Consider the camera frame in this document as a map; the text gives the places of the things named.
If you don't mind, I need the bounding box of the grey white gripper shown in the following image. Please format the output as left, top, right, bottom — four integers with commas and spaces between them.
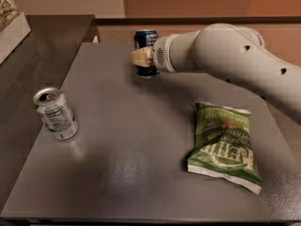
131, 34, 177, 73

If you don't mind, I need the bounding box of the blue pepsi can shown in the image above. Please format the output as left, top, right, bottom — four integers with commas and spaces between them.
134, 29, 159, 77

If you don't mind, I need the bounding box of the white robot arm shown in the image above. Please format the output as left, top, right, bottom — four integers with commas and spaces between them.
131, 24, 301, 123

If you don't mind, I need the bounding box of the white green soda can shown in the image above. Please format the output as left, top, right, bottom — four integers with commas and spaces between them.
33, 87, 79, 140

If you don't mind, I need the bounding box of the dark side table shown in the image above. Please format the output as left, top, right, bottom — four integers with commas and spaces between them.
0, 15, 98, 211

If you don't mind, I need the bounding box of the green kettle chips bag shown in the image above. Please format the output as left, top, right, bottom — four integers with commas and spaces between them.
187, 102, 262, 195

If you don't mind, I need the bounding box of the white box with snacks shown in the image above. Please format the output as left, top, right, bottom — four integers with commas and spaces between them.
0, 0, 31, 64

